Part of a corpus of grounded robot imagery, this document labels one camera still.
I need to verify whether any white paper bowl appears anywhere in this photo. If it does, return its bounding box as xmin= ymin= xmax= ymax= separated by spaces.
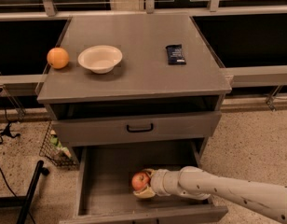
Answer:
xmin=77 ymin=45 xmax=123 ymax=74

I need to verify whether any dark blue snack packet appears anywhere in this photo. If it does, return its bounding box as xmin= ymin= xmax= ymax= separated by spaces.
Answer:
xmin=166 ymin=44 xmax=186 ymax=65

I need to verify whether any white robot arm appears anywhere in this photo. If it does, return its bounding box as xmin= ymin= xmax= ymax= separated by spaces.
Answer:
xmin=131 ymin=166 xmax=287 ymax=224

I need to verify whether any black wire basket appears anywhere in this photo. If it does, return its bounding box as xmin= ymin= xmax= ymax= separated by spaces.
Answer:
xmin=39 ymin=124 xmax=78 ymax=167

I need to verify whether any black stand leg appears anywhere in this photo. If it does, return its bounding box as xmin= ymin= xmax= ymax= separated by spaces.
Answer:
xmin=0 ymin=161 xmax=49 ymax=224

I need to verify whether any closed grey top drawer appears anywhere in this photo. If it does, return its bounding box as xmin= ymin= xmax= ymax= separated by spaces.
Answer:
xmin=52 ymin=111 xmax=221 ymax=147

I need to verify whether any red apple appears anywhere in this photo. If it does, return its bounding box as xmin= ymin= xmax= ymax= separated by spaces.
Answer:
xmin=131 ymin=172 xmax=150 ymax=190

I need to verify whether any open grey middle drawer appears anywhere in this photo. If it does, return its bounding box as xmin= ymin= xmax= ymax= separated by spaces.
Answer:
xmin=60 ymin=141 xmax=227 ymax=224

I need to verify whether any grey drawer cabinet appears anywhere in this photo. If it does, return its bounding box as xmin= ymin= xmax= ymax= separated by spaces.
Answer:
xmin=36 ymin=13 xmax=233 ymax=224

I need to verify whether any orange fruit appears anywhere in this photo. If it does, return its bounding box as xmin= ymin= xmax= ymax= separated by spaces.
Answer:
xmin=47 ymin=48 xmax=69 ymax=69

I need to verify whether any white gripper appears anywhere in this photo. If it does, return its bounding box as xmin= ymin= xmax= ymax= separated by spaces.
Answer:
xmin=133 ymin=169 xmax=183 ymax=199

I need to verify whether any black floor cable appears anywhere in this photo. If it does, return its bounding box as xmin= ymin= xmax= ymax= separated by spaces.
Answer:
xmin=0 ymin=107 xmax=37 ymax=224

